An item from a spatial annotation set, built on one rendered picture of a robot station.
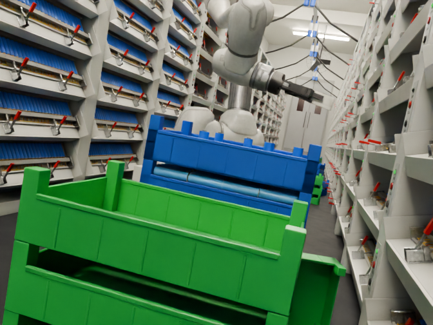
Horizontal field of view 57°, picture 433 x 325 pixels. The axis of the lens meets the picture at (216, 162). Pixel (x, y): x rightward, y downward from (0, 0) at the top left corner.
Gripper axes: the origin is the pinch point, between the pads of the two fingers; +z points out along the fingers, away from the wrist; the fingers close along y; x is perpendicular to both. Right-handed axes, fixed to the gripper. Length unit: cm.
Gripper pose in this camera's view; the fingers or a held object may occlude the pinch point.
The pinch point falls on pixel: (328, 102)
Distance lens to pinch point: 136.7
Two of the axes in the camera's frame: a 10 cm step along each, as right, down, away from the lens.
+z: 8.9, 4.0, -2.1
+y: -2.5, 0.4, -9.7
